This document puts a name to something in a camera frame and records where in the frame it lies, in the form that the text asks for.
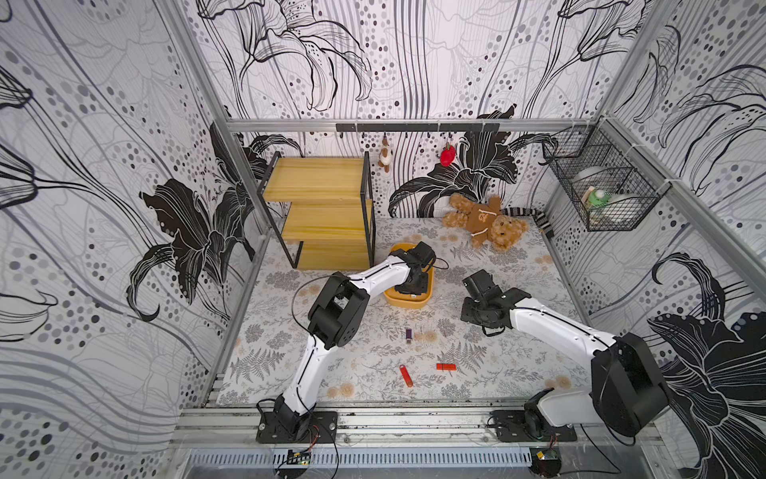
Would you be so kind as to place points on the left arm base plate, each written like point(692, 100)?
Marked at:
point(317, 426)

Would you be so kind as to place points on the small circuit board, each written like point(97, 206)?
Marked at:
point(300, 458)

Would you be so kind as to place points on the green white bottle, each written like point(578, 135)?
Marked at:
point(595, 201)

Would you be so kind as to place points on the small black connector box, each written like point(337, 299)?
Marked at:
point(545, 462)

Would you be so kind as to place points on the brown teddy bear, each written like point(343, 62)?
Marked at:
point(485, 222)

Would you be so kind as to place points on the small hanging plush toy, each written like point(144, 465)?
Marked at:
point(385, 157)

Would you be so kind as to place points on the striped plush tail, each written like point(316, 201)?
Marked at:
point(540, 218)

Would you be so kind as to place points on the wooden shelf black frame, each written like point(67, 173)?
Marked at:
point(321, 211)

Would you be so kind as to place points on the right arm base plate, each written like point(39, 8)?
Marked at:
point(514, 426)

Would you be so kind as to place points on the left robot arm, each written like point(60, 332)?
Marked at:
point(335, 317)

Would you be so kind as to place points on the black wire basket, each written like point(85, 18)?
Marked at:
point(594, 156)

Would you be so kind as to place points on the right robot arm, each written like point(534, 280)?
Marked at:
point(627, 390)

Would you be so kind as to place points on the red hanging strawberry toy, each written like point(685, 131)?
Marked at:
point(448, 156)

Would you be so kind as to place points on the yellow plastic storage box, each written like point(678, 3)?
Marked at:
point(410, 301)

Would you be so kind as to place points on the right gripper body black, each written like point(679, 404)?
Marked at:
point(474, 311)

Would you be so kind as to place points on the black hook rail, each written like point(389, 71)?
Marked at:
point(440, 127)

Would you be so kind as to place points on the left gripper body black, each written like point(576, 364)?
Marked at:
point(415, 284)

